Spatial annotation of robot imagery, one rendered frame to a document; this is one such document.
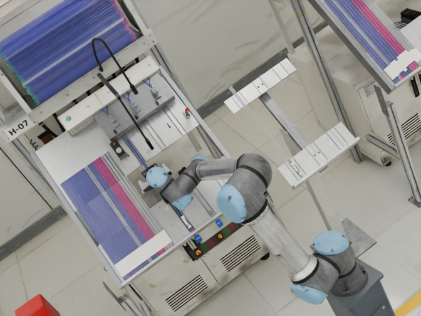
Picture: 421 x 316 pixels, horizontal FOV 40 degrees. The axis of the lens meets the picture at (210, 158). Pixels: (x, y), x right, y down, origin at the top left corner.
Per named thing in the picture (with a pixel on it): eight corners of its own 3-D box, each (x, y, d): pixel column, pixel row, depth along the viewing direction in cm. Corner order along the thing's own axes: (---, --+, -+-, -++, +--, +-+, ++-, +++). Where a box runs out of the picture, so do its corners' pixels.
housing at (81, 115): (163, 80, 271) (160, 68, 257) (74, 140, 265) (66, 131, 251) (153, 67, 272) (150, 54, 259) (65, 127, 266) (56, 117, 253)
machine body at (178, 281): (279, 255, 315) (232, 174, 280) (172, 335, 306) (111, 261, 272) (227, 200, 368) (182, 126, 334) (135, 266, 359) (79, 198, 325)
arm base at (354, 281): (376, 274, 211) (369, 257, 206) (348, 303, 207) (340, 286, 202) (346, 256, 223) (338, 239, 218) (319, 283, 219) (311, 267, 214)
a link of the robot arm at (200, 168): (272, 140, 189) (190, 150, 229) (254, 163, 184) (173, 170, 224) (291, 166, 193) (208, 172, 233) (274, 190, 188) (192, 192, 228)
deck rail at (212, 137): (255, 192, 255) (255, 189, 249) (251, 194, 254) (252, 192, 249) (161, 70, 271) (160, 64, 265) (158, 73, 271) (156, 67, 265)
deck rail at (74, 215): (126, 286, 246) (123, 285, 240) (122, 289, 246) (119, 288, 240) (37, 155, 262) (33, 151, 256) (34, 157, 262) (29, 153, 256)
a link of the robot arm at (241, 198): (348, 277, 201) (252, 162, 184) (326, 312, 194) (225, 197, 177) (323, 274, 211) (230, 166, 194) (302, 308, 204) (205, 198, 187)
